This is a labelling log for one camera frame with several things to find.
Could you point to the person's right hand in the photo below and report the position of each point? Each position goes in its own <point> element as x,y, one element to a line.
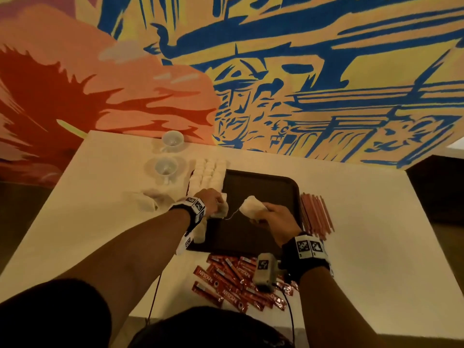
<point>279,222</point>

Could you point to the dark brown tray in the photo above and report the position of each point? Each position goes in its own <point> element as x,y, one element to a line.
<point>268,184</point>

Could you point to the person's left hand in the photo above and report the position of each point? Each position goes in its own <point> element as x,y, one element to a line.
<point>209,200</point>

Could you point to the person's black shirt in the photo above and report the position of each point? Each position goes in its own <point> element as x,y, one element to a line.
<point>196,329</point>

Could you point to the pile of red Nescafe sachets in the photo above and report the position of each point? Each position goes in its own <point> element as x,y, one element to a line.
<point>232,282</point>

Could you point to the small white cup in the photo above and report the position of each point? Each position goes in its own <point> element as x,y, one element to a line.
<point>166,167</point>
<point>172,140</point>

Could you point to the pile of white tea bags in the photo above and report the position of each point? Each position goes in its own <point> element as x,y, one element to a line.
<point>145,200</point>

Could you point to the person's left forearm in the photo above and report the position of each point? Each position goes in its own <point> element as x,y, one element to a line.
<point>123,257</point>

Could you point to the black marker wristband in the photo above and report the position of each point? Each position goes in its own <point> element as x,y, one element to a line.
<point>304,256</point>
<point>188,212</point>

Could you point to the person's right forearm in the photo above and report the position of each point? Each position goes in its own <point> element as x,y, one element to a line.
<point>337,311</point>

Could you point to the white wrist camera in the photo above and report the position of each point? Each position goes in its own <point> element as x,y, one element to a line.
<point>265,271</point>
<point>185,242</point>

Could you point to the bunch of tea bags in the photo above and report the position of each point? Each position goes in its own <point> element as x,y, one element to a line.
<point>251,207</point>

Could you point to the row of tea bags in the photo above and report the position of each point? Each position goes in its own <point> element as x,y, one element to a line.
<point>207,177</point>

